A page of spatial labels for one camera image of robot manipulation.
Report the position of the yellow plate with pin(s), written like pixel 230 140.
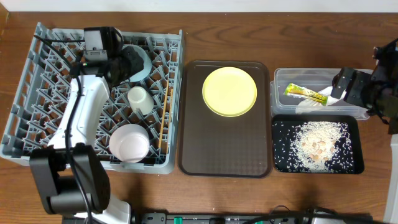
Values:
pixel 229 91

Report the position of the grey plastic dishwasher rack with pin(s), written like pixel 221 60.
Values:
pixel 44 88

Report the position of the spilled rice and food scraps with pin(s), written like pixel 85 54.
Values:
pixel 313 147

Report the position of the white napkin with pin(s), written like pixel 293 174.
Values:
pixel 326 93

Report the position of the white bowl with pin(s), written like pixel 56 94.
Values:
pixel 129 143

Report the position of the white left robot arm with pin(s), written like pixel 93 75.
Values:
pixel 69 176

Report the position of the brown plastic serving tray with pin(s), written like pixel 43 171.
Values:
pixel 218 146

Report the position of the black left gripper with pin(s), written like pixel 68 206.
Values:
pixel 132 64

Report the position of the black plastic tray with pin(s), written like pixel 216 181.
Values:
pixel 353 129

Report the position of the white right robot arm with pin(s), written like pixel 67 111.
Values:
pixel 388 115

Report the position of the light blue bowl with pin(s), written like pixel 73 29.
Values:
pixel 146 63

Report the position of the white cup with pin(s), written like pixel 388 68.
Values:
pixel 140 100

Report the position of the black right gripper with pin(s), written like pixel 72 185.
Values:
pixel 360 80

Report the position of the yellow green snack wrapper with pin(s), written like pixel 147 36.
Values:
pixel 296 91

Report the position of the clear plastic bin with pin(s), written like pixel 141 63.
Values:
pixel 315 79

